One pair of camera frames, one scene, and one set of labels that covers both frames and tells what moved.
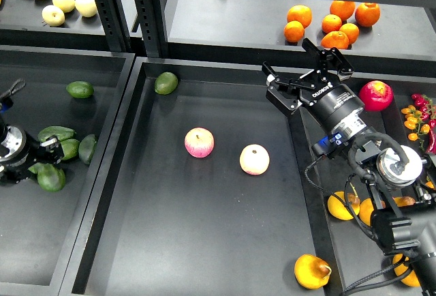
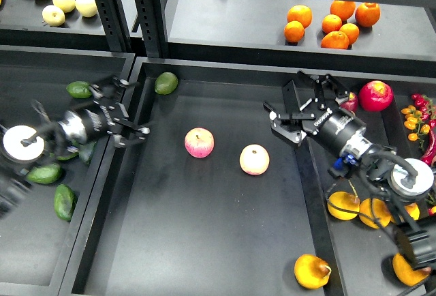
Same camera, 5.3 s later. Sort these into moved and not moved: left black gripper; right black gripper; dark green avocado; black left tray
Moved: left black gripper; right black gripper; dark green avocado
Not moved: black left tray
